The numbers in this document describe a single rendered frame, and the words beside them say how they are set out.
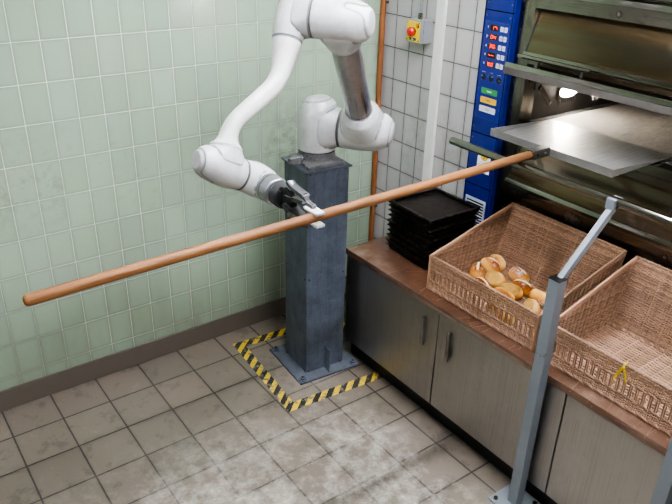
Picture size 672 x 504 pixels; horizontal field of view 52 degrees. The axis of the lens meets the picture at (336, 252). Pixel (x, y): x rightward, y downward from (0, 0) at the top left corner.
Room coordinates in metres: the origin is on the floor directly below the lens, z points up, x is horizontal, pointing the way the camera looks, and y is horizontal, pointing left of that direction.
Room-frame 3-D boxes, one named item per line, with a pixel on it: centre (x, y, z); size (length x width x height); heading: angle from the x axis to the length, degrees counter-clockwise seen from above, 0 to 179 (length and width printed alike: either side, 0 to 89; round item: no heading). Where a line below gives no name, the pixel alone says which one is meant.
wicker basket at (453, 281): (2.38, -0.72, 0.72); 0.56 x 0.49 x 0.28; 37
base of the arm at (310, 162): (2.76, 0.11, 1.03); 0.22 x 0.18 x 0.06; 122
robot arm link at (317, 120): (2.77, 0.08, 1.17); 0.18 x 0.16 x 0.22; 74
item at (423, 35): (3.26, -0.35, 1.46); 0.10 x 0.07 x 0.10; 37
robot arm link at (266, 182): (2.02, 0.20, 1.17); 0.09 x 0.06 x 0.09; 125
